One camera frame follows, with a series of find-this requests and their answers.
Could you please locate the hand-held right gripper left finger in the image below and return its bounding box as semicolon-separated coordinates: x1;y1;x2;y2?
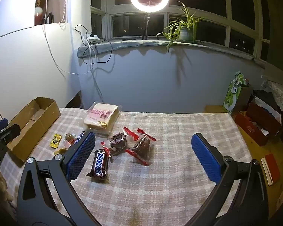
16;131;99;226

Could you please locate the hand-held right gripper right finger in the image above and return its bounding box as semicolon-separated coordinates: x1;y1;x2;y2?
191;132;270;226

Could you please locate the brown chocolate bar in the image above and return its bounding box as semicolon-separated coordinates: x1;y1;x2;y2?
86;149;112;178
73;131;86;145

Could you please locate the brown cardboard box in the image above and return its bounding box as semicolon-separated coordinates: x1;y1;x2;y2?
5;97;61;163

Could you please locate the red-edged brownie packet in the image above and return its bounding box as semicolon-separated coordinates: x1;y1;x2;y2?
123;127;156;166
101;132;128;156

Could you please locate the small tan snack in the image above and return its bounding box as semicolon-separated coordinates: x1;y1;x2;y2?
53;147;68;156

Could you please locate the yellow candy packet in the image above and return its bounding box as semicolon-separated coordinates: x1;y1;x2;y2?
50;134;62;148

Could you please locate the bagged sliced bread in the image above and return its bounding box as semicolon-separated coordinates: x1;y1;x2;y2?
83;102;120;130

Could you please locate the checkered tablecloth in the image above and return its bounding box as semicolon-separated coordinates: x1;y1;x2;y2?
0;108;254;226

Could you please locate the red open box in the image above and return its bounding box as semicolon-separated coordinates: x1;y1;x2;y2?
234;102;283;147

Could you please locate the red book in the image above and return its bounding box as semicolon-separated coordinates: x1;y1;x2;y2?
260;154;281;187

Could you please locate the green paper bag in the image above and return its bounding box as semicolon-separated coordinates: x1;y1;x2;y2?
223;71;246;116

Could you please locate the white lace cloth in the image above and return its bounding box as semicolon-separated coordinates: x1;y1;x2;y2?
265;80;283;124

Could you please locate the white power strip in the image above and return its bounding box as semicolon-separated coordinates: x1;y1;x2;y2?
84;34;101;42

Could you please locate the white and red vase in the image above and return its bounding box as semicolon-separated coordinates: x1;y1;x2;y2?
35;7;43;25

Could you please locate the grey windowsill cover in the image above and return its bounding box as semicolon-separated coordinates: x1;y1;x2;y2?
77;40;255;61

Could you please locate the potted spider plant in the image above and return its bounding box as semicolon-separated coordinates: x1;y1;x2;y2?
156;1;207;52

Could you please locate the thin white hanging cable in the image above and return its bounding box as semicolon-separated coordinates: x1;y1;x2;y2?
43;0;91;74

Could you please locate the white charger cable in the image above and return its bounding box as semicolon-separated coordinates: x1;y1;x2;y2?
84;36;103;104

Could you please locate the black cable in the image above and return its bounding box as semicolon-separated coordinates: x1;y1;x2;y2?
75;24;114;64

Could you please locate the white window frame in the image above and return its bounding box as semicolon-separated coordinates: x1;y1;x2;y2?
90;0;271;63

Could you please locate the ring light tripod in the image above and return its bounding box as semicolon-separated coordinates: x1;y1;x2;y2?
141;13;152;40

